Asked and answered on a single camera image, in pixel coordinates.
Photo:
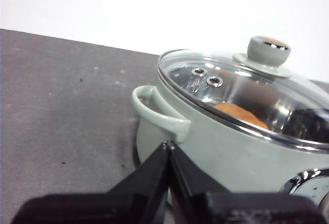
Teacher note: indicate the glass lid with green knob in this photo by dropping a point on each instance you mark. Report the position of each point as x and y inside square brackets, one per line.
[267, 54]

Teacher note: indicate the brown potato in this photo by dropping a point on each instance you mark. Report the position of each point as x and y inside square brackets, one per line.
[241, 114]

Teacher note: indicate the pale green electric steamer pot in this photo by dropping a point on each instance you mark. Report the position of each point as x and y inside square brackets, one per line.
[231, 157]

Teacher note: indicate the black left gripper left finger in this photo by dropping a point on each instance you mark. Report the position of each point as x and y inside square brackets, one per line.
[133, 203]

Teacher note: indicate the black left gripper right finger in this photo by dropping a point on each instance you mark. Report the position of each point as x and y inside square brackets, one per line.
[205, 203]

